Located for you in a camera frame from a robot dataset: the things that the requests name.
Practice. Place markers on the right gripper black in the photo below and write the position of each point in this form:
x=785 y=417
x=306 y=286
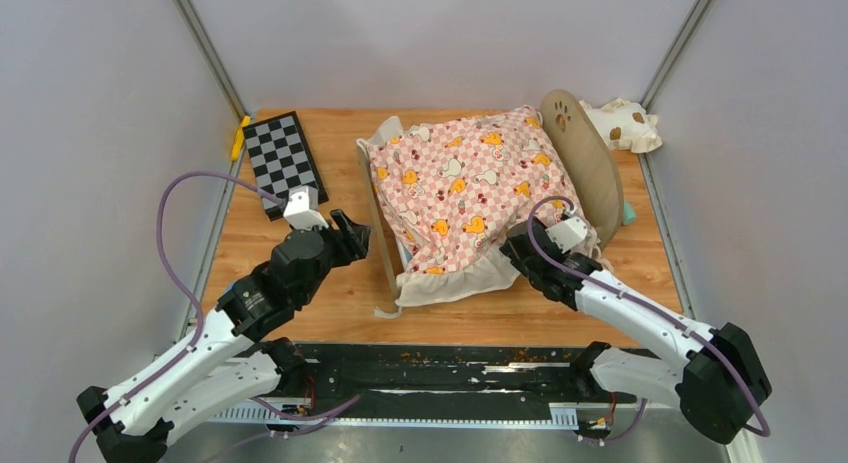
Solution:
x=509 y=253

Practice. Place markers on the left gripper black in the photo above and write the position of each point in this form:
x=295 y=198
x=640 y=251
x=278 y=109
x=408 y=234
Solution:
x=354 y=238

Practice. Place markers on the pink checkered duck cushion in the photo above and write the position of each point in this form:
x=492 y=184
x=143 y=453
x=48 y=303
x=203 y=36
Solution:
x=450 y=191

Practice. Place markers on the wooden pet bed striped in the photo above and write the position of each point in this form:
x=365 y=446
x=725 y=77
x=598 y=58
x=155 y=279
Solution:
x=585 y=152

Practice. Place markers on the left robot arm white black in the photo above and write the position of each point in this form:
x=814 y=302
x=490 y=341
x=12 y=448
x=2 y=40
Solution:
x=226 y=359

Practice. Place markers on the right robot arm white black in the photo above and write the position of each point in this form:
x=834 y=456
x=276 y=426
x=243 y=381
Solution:
x=714 y=376

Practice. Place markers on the teal cylindrical toy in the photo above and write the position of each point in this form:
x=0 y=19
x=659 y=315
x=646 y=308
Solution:
x=629 y=215

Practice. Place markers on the black grey chessboard box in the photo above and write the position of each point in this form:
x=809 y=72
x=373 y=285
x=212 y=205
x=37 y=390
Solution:
x=281 y=157

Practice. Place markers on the cream pillow brown spots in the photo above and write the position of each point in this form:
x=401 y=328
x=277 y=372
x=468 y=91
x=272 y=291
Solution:
x=625 y=125

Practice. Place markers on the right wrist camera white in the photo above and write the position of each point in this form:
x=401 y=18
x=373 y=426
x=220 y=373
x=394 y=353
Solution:
x=568 y=234

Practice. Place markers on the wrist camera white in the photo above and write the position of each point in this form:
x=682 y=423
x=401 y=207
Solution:
x=301 y=209
x=568 y=234

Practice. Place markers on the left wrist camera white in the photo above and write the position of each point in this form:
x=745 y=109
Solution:
x=301 y=209

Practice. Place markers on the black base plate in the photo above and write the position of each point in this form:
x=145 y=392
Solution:
x=423 y=383

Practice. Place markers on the yellow clip on frame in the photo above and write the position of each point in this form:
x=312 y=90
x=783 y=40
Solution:
x=239 y=138

